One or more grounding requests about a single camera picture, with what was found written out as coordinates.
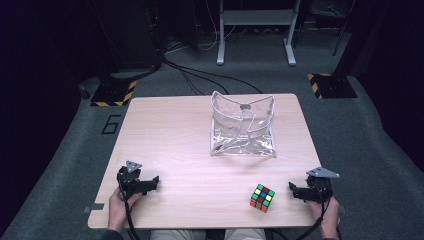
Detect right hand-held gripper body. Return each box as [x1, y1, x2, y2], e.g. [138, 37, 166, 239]
[305, 166, 341, 204]

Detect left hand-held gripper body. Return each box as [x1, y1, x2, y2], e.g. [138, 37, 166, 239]
[116, 160, 144, 197]

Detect multicoloured puzzle cube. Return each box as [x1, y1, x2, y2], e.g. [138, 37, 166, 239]
[249, 183, 277, 214]

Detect clear plastic bag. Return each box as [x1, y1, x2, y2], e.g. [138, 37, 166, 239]
[209, 90, 278, 159]

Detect person's right hand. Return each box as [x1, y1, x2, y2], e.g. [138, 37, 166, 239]
[307, 195, 342, 240]

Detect person's left hand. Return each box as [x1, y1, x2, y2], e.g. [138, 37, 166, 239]
[108, 187, 143, 233]

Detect person's left leg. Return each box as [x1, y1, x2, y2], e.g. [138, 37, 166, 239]
[149, 228, 208, 240]

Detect black equipment stand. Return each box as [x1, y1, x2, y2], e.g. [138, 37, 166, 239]
[87, 0, 168, 83]

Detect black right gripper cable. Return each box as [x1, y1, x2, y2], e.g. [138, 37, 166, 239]
[295, 193, 332, 240]

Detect black yellow striped base plate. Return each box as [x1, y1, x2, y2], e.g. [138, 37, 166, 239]
[306, 72, 359, 100]
[90, 79, 138, 108]

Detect black floor cables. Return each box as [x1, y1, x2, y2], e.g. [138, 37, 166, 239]
[162, 57, 264, 96]

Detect black stand post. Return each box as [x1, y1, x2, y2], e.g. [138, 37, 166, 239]
[331, 0, 371, 78]

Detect white floor cables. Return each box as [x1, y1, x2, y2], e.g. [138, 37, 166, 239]
[166, 0, 241, 54]

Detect white metal stand frame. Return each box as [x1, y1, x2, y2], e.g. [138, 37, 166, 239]
[216, 0, 303, 67]

